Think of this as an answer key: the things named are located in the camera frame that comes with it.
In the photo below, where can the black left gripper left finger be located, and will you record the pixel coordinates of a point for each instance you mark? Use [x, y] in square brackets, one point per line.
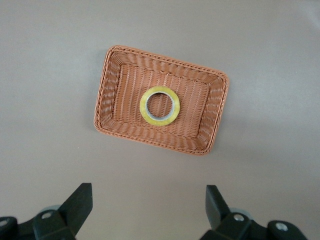
[75, 207]

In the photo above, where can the yellow packing tape roll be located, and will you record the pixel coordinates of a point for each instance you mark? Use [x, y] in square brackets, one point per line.
[160, 122]

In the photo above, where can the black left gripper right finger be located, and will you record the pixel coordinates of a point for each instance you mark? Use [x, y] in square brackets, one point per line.
[217, 210]

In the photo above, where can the brown woven rectangular basket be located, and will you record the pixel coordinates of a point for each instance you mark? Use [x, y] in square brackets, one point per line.
[125, 112]

